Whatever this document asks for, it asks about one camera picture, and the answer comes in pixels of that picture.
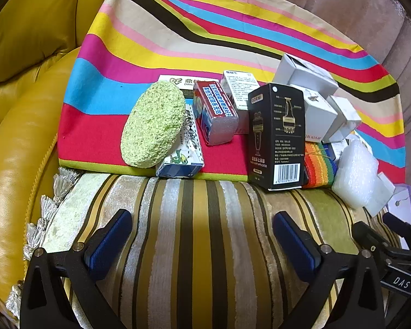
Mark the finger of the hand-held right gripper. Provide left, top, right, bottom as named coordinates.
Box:
left=383, top=212, right=411, bottom=249
left=353, top=221, right=399, bottom=270

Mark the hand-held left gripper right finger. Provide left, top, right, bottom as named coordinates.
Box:
left=272, top=212, right=386, bottom=329

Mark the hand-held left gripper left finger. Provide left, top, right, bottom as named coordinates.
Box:
left=19, top=208, right=133, bottom=329

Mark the purple rimmed container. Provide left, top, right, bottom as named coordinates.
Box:
left=385, top=184, right=411, bottom=250

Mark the rainbow woven strap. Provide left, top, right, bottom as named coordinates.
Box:
left=301, top=142, right=338, bottom=189

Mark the black applicator box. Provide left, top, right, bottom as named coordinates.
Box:
left=248, top=83, right=307, bottom=191

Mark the plain white cube box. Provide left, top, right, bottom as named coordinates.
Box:
left=326, top=95, right=363, bottom=143

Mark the small white packet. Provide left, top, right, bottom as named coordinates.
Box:
left=365, top=171, right=397, bottom=217

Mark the white bubble wrap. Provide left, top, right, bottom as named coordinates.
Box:
left=332, top=139, right=379, bottom=208

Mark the olive striped tasselled cushion cover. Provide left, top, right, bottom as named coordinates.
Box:
left=5, top=168, right=398, bottom=329

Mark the white blue toothpaste box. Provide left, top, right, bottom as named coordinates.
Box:
left=156, top=104, right=205, bottom=179

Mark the white box with saxophone print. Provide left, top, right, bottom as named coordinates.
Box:
left=301, top=87, right=338, bottom=142

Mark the green oval sponge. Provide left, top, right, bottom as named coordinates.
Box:
left=121, top=81, right=186, bottom=169

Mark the red wrapped grey block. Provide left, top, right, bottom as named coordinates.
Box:
left=192, top=80, right=239, bottom=145

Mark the white box with small text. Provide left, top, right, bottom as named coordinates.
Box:
left=222, top=70, right=260, bottom=135

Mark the white box with clear window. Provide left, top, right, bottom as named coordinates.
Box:
left=277, top=53, right=339, bottom=97

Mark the white box with green logo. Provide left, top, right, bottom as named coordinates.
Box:
left=158, top=74, right=223, bottom=101

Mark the yellow leather sofa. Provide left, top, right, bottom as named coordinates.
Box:
left=0, top=0, right=124, bottom=302

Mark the colourful striped cloth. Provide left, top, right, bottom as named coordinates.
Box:
left=56, top=0, right=408, bottom=184

